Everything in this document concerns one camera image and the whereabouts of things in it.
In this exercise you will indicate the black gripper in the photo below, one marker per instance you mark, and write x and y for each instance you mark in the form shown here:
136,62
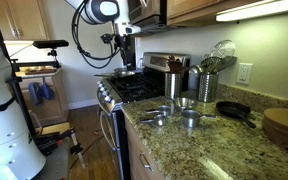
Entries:
127,46

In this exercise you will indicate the small steel measuring cup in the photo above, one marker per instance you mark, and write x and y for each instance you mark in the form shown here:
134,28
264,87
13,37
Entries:
159,120
164,111

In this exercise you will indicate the stainless steel stove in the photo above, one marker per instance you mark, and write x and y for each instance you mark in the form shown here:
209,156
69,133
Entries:
109,98

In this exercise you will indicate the wooden fork spatula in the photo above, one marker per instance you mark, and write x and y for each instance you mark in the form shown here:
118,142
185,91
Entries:
172,63

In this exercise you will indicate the perforated steel utensil holder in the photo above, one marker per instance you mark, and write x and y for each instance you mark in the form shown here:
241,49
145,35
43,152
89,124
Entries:
173,86
208,88

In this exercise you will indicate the wooden spoon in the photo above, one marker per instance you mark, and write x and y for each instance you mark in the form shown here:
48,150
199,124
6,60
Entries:
182,69

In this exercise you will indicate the steel microwave oven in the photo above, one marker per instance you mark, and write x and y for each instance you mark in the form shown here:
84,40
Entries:
144,11

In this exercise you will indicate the steel ladle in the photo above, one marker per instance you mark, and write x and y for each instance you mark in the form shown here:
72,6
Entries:
195,69

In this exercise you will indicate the wide shallow steel cup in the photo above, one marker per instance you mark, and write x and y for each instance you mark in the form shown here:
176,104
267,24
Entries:
184,102

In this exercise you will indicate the wooden upper kitchen cabinet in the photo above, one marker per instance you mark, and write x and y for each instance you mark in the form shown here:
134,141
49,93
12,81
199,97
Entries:
190,8
20,20

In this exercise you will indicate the wooden kitchen cabinet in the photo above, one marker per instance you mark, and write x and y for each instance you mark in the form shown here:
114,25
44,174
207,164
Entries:
20,20
134,153
190,8

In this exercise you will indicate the large steel measuring cup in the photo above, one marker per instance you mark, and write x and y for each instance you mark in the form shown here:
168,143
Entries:
190,119

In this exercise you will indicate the blue oven mitt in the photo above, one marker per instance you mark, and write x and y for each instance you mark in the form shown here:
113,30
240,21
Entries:
47,91
34,93

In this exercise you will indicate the light wooden side cabinet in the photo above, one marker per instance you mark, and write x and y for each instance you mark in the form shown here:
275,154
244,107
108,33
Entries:
54,110

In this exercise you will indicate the wooden lower kitchen cabinet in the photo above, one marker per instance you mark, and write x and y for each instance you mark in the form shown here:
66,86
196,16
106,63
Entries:
134,153

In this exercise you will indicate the brown wooden tray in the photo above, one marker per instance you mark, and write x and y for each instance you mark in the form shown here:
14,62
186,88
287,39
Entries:
39,70

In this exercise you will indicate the black spatula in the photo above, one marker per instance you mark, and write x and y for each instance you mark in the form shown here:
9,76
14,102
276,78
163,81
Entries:
227,62

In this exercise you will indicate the flat plywood board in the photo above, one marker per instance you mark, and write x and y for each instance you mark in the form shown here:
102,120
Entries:
54,128

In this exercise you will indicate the silver bar clamp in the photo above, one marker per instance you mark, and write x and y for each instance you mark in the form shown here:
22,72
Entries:
76,148

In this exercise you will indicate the black orange bar clamp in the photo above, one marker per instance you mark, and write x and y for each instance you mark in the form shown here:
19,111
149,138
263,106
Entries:
49,141

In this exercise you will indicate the black cast iron skillet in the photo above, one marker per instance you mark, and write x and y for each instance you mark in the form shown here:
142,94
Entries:
232,109

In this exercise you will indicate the white perforated robot platform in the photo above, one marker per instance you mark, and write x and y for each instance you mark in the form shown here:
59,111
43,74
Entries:
55,163

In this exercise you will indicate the under-cabinet light strip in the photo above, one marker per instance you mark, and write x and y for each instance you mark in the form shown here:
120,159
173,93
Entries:
260,9

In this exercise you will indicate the dark round wooden board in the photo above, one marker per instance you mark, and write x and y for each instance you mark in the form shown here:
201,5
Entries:
277,137

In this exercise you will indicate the black stereo camera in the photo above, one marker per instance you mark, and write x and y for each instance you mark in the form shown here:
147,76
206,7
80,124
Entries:
50,44

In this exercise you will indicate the white wall outlet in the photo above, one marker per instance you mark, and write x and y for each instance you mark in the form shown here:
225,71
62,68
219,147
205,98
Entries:
244,73

